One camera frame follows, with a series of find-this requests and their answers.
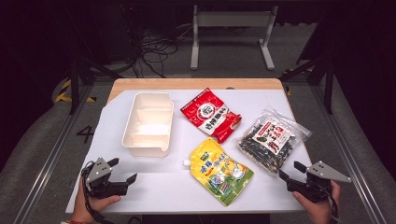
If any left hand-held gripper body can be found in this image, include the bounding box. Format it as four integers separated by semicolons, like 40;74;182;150
84;157;129;200

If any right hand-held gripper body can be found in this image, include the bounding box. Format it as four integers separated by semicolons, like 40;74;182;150
287;161;352;203

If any clear bag of dried seaweed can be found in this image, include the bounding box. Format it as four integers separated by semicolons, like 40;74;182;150
234;107;313;176

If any white plastic container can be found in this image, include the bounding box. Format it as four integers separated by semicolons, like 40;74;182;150
121;91;175;158

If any yellow spout pouch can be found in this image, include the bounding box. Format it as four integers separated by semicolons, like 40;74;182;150
182;137;255;207

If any red snack packet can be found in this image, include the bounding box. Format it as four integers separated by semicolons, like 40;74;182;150
180;87;243;144

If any person's left hand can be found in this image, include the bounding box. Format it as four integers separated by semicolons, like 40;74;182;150
72;178;121;224

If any person's right hand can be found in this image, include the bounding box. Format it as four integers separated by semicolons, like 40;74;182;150
291;180;342;224

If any white table mat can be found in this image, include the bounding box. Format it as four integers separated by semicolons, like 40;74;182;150
64;89;312;215

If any black metal stand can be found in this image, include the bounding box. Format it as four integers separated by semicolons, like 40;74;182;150
69;57;124;115
278;55;335;115

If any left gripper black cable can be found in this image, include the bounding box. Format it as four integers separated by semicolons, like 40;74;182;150
79;160;108;224

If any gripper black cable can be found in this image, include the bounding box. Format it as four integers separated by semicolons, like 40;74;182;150
79;160;108;224
316;183;340;224

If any aluminium floor rail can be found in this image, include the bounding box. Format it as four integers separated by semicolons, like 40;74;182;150
13;85;94;224
311;85;389;224

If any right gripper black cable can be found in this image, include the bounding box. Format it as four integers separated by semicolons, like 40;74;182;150
316;183;340;224

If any tangle of black floor cables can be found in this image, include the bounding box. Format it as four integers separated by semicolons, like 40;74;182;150
124;24;194;78

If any white metal desk frame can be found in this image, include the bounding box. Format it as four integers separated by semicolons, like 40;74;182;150
190;4;279;71

